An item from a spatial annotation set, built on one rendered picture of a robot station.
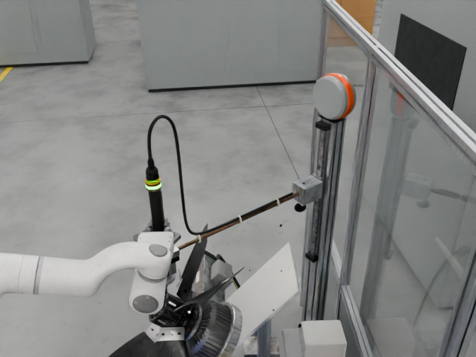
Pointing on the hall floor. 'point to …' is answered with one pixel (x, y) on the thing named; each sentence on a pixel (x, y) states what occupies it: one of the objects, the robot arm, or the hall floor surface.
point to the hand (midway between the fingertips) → (159, 226)
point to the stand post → (263, 343)
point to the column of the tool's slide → (334, 142)
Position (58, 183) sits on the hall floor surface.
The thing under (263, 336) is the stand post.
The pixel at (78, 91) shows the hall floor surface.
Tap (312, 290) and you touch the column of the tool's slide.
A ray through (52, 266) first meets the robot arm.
